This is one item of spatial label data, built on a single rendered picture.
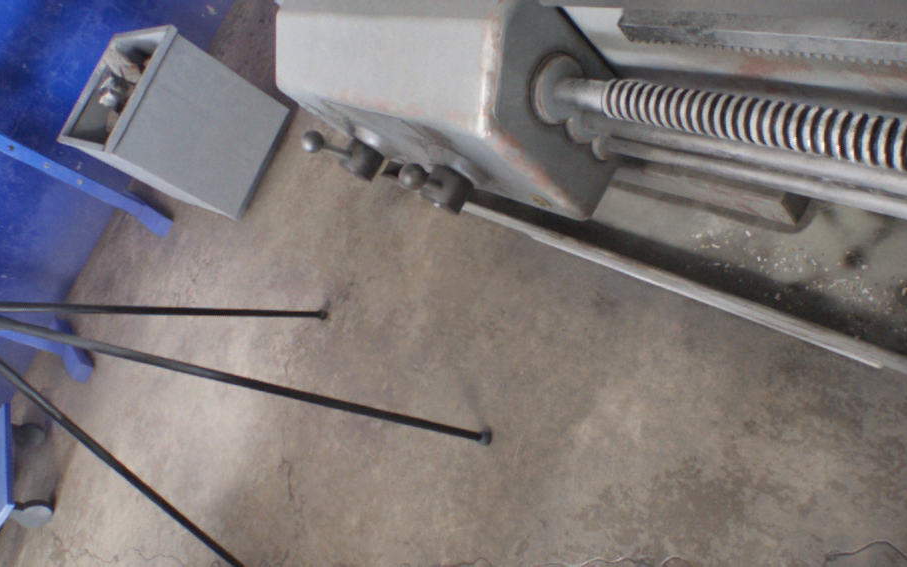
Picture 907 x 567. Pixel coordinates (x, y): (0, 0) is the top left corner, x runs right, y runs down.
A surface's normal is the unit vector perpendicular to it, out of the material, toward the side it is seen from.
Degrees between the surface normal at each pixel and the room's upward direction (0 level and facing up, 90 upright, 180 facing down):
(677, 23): 0
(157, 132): 90
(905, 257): 0
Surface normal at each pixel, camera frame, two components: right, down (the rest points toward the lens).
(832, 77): -0.48, 0.87
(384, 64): -0.79, 0.14
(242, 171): 0.66, 0.21
